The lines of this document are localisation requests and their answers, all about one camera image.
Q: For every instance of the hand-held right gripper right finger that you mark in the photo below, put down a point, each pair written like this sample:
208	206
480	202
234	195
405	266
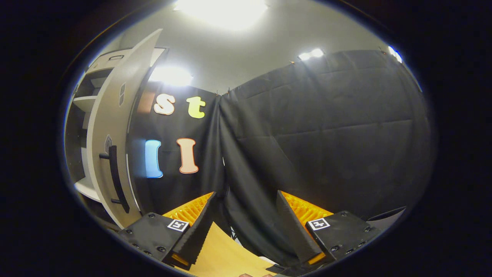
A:
296	231

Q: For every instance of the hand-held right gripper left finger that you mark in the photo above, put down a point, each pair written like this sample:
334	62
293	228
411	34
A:
198	231

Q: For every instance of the white cabinet door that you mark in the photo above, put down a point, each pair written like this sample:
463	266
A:
111	115

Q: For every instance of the white cabinet shelf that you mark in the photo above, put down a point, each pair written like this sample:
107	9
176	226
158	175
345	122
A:
85	102
86	188

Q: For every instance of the white cabinet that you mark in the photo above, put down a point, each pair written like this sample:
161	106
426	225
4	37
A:
77	127

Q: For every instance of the white cabinet drawer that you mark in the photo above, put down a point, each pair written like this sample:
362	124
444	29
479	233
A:
102	61

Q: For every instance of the black backdrop cloth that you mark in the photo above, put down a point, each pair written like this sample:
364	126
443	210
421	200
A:
326	134

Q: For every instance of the ceiling light panel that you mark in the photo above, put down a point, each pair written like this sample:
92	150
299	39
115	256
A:
395	54
221	11
171	75

